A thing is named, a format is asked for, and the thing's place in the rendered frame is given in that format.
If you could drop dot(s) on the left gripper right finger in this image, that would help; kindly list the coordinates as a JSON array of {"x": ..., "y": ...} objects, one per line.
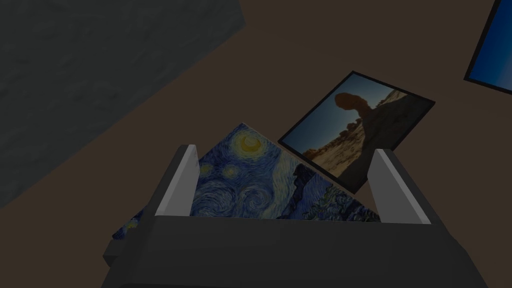
[{"x": 394, "y": 192}]

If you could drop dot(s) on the starry night swirl painting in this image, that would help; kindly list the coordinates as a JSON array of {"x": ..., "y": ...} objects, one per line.
[{"x": 248, "y": 180}]

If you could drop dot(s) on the desert rock framed picture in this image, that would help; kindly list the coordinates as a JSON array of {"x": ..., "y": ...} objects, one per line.
[{"x": 352, "y": 128}]

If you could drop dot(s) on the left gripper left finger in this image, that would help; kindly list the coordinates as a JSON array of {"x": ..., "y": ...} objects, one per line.
[{"x": 179, "y": 188}]

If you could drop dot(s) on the blue black-framed picture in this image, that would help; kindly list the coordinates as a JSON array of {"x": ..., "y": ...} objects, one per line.
[{"x": 494, "y": 48}]

